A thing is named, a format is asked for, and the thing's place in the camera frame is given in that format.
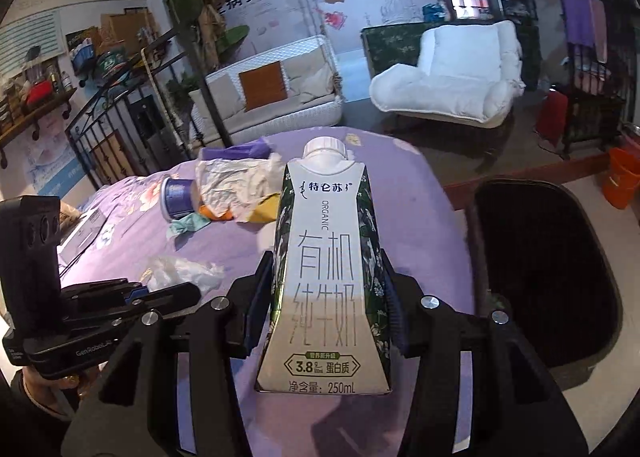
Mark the green patterned cabinet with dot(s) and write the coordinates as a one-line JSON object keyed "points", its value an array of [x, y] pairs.
{"points": [[392, 44]]}

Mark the white wicker sofa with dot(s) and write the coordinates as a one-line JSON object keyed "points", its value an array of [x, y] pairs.
{"points": [[280, 114]]}

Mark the white green milk carton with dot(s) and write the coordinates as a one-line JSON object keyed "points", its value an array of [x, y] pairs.
{"points": [[325, 262]]}

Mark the black metal rack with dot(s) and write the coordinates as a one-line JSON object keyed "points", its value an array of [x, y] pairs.
{"points": [[595, 102]]}

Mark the clear plastic bag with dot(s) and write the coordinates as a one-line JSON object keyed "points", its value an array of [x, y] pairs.
{"points": [[182, 274]]}

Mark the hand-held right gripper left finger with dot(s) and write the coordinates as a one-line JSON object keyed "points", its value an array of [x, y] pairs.
{"points": [[257, 299]]}

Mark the orange fruit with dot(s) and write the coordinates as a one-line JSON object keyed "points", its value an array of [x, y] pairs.
{"points": [[215, 213]]}

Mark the black metal bed headboard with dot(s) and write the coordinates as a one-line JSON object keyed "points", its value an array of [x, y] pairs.
{"points": [[115, 132]]}

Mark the wooden wall shelf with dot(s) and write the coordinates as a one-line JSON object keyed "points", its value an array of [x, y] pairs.
{"points": [[35, 112]]}

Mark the white padded lounge chair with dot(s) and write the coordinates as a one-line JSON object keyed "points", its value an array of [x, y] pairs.
{"points": [[450, 77]]}

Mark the person's left hand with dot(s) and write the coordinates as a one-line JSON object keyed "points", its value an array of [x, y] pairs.
{"points": [[50, 389]]}

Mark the black trash bin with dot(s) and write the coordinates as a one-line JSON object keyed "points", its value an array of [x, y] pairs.
{"points": [[540, 262]]}

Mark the red bag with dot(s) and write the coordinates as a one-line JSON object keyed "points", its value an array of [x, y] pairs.
{"points": [[552, 114]]}

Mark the large beige cushion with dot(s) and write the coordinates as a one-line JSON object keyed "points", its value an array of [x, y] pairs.
{"points": [[310, 72]]}

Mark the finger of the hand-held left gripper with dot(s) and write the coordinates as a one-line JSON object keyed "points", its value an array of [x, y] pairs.
{"points": [[100, 293], [160, 299]]}

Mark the orange cushion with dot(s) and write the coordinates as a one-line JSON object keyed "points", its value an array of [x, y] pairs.
{"points": [[263, 85]]}

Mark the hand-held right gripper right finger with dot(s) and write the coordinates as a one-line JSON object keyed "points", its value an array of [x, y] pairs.
{"points": [[393, 309]]}

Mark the purple floral blanket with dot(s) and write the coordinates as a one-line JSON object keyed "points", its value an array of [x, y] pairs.
{"points": [[425, 237]]}

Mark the black water dispenser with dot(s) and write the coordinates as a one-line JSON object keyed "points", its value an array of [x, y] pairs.
{"points": [[144, 124]]}

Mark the orange bucket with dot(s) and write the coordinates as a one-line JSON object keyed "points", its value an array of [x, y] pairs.
{"points": [[622, 182]]}

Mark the teal crumpled tissue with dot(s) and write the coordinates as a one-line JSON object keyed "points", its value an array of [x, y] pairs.
{"points": [[187, 226]]}

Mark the crumpled white paper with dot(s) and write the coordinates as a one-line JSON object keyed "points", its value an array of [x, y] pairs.
{"points": [[235, 184]]}

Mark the small beige cushion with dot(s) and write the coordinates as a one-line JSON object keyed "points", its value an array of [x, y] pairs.
{"points": [[225, 97]]}

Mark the purple towel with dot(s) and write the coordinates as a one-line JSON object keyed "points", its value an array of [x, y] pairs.
{"points": [[575, 14]]}

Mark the blue white yogurt cup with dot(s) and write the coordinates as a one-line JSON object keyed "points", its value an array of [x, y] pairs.
{"points": [[177, 197]]}

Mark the green round tin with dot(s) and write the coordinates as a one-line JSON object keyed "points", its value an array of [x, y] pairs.
{"points": [[111, 62]]}

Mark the purple wrapper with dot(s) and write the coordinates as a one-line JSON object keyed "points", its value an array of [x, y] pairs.
{"points": [[235, 151]]}

